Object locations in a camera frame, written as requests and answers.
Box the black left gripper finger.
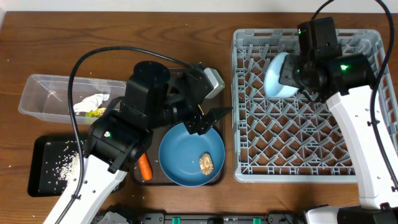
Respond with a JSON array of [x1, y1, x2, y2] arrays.
[[183, 120, 211, 135], [209, 107, 233, 123]]

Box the light blue rice bowl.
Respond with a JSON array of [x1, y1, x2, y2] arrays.
[[264, 52, 299, 98]]

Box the yellow green snack wrapper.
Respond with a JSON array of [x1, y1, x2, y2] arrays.
[[85, 108, 106, 118]]

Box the white tissue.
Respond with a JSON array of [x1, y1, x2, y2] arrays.
[[73, 93, 109, 113]]

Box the white rice pile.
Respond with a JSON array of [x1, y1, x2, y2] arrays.
[[43, 140, 80, 187]]

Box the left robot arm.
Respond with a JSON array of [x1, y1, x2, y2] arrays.
[[45, 61, 232, 223]]

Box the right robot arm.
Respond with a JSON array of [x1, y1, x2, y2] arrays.
[[263, 17, 397, 210]]

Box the grey dishwasher rack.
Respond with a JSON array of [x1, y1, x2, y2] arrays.
[[230, 28, 398, 184]]

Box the black waste tray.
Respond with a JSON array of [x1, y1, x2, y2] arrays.
[[27, 134, 79, 197]]

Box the wooden chopstick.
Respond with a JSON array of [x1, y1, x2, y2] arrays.
[[198, 105, 205, 116]]

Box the dark blue plate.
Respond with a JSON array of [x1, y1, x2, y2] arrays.
[[158, 123, 226, 187]]

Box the brown mushroom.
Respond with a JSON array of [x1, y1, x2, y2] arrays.
[[199, 153, 214, 175]]

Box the dark brown serving tray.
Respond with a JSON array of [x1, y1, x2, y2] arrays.
[[130, 67, 226, 187]]

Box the orange carrot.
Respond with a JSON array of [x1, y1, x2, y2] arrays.
[[138, 153, 153, 180]]

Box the clear plastic bin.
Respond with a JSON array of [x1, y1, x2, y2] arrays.
[[18, 74, 126, 123]]

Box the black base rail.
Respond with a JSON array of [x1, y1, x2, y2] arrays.
[[91, 203, 398, 224]]

